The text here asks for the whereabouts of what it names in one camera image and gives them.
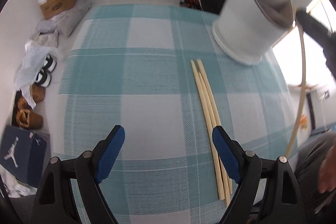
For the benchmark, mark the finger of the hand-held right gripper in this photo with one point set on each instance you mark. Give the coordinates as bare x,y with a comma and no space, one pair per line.
312,24

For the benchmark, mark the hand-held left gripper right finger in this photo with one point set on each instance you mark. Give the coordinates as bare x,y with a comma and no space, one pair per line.
227,155

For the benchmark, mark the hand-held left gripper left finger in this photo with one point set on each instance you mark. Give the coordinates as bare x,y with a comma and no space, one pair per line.
110,158

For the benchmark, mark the white round utensil holder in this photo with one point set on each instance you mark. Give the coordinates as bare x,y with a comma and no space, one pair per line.
244,24

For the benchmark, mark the person's right hand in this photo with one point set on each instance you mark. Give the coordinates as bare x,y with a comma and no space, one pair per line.
328,174

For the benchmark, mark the teal plaid tablecloth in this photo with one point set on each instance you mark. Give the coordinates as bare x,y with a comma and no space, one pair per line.
136,87

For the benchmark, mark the person's grey pants leg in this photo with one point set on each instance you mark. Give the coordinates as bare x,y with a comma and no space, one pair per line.
308,161

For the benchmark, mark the brown boot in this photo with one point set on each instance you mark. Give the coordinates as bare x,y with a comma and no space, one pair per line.
31,120
38,94

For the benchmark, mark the navy shoe box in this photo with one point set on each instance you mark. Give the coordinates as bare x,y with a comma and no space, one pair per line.
19,153

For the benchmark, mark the clear plastic bag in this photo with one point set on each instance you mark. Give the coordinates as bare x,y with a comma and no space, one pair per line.
29,66

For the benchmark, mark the white parcel bag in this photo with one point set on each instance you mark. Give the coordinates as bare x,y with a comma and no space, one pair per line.
43,40

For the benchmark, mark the grey parcel bag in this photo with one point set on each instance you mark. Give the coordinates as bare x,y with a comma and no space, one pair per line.
65,19

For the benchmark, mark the wall socket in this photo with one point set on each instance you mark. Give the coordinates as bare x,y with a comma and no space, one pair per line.
326,95

